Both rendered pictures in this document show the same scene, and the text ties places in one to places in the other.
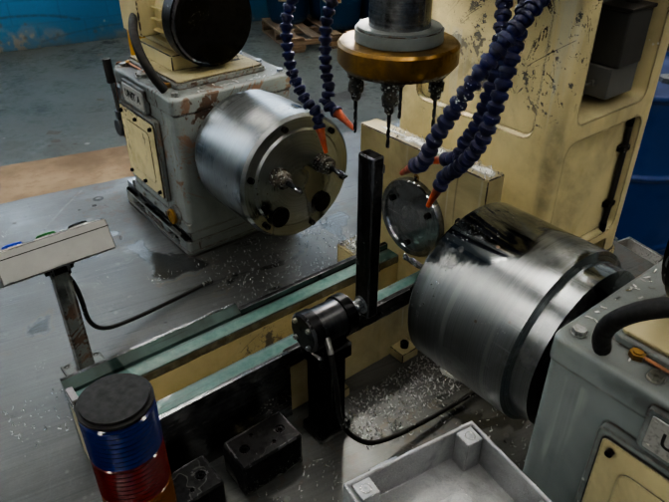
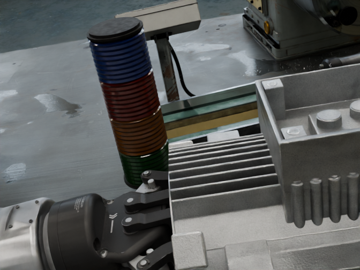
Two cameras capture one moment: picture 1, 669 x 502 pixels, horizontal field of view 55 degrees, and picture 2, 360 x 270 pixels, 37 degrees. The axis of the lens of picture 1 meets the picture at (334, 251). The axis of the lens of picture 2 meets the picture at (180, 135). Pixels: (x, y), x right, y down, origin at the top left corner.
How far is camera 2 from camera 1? 0.27 m
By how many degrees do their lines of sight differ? 29
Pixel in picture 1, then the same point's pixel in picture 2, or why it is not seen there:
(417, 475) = (339, 101)
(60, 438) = not seen: hidden behind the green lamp
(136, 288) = (230, 79)
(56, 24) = not seen: outside the picture
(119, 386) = (120, 22)
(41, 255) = (147, 20)
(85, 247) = (178, 17)
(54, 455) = not seen: hidden behind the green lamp
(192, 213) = (281, 23)
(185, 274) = (270, 73)
